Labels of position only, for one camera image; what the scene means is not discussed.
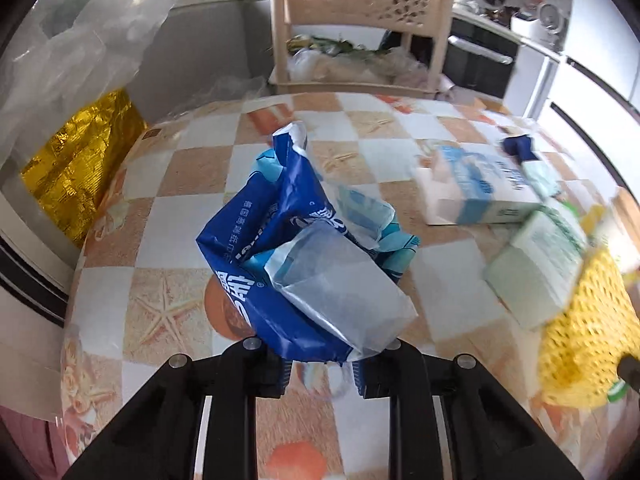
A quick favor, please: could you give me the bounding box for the blue plastic wrapper bag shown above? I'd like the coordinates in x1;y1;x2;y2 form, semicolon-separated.
196;122;420;362

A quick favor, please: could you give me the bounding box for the white green milk carton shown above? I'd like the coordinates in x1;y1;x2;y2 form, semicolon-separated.
484;198;588;330

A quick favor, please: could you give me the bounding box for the yellow foam fruit net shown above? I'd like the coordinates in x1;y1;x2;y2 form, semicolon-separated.
538;247;639;410

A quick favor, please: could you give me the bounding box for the blue white carton box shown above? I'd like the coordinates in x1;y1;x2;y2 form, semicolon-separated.
414;145;541;226

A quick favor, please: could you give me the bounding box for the dark blue teal pouch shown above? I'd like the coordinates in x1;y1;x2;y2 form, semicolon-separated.
502;134;561;200

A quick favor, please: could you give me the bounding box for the floral checkered tablecloth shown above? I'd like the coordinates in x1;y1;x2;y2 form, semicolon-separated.
60;90;640;480

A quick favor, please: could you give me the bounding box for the small brown sachet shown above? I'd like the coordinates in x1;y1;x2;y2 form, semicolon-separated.
142;128;162;140

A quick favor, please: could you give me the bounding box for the gold foil bag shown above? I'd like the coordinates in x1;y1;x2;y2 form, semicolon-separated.
21;89;148;247

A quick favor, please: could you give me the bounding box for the black built-in oven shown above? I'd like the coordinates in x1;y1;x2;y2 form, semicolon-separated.
442;18;520;99

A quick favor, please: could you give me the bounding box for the white refrigerator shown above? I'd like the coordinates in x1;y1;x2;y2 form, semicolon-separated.
503;0;639;193

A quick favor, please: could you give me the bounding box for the white rice cooker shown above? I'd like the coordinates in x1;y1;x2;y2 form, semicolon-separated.
510;2;567;51

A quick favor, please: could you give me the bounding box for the clear plastic bag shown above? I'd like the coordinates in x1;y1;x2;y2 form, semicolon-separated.
1;0;178;160

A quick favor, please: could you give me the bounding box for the beige plastic shelf rack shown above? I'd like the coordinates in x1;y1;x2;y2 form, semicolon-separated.
270;0;454;99

